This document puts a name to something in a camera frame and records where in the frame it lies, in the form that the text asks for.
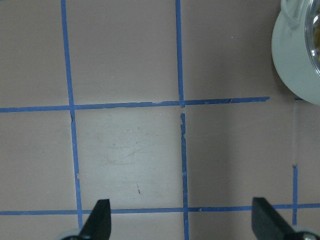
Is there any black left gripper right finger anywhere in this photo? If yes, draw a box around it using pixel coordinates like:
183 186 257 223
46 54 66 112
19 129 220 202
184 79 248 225
251 197 320 240

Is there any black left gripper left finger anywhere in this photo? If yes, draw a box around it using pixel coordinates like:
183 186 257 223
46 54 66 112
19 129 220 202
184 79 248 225
56 199 111 240

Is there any pale green cooking pot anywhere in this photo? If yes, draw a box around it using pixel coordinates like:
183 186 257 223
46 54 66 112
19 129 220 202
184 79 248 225
271 0 320 105

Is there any glass pot lid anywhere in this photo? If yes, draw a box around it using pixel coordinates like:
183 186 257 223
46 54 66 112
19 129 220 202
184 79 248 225
304 0 320 75

